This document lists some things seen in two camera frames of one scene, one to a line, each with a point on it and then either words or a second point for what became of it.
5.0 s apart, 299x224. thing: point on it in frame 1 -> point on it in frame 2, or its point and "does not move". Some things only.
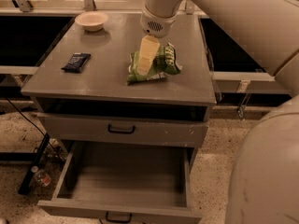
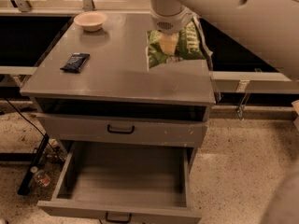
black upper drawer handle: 121,132 does not move
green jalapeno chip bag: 164,63 -> 191,46
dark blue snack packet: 76,63 does not move
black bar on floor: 25,184 does not move
